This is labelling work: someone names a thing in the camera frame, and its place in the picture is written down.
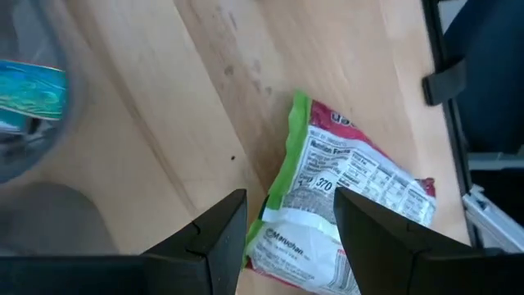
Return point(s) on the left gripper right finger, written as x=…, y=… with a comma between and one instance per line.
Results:
x=409, y=266

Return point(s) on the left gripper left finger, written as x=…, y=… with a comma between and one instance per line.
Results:
x=123, y=274

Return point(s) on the green red ramen packet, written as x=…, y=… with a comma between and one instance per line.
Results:
x=348, y=172

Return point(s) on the blue yellow ramen packet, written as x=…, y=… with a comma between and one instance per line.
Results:
x=32, y=90

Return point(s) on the silver aluminium bar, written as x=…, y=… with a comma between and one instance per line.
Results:
x=491, y=221

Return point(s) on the grey translucent plastic bin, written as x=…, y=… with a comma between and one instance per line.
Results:
x=75, y=82

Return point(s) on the dark blue chair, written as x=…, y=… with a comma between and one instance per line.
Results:
x=491, y=82

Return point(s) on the black aluminium table frame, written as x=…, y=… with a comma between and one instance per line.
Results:
x=444, y=84

